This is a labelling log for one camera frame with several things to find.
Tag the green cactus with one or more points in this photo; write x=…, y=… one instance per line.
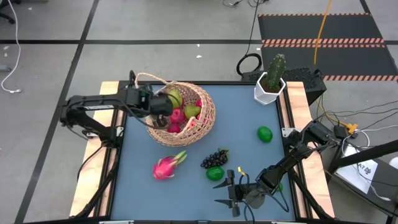
x=275, y=71

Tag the yellow-green pear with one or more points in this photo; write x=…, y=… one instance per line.
x=174, y=97
x=192, y=111

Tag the white round object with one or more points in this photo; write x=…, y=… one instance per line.
x=394, y=162

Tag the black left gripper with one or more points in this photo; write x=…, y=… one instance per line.
x=143, y=101

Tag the pink dragon fruit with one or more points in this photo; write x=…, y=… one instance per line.
x=166, y=168

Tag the small green lime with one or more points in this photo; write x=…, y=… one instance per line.
x=280, y=187

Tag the dark purple grape bunch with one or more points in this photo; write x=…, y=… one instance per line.
x=214, y=158

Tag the black table corner post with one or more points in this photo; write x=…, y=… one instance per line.
x=132, y=75

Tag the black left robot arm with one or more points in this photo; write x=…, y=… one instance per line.
x=90, y=102

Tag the black office chair base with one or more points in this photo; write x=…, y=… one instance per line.
x=9, y=19

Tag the black floor mat striped edges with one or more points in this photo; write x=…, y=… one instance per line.
x=311, y=28

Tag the red lobed round fruit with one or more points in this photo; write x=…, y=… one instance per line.
x=177, y=115

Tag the silver metal bracket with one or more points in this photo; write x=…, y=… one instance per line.
x=287, y=132

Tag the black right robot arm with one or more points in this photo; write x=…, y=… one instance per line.
x=289, y=158

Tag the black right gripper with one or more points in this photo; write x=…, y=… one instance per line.
x=248, y=194

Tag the black metal stand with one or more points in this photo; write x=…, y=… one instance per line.
x=373, y=153

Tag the wooden table side board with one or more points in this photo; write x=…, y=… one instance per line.
x=295, y=99
x=79, y=199

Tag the large green lime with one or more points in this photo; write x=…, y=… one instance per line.
x=214, y=173

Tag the white paper sheet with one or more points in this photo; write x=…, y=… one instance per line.
x=354, y=174

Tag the small dark red fruit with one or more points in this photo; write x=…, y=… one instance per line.
x=173, y=127

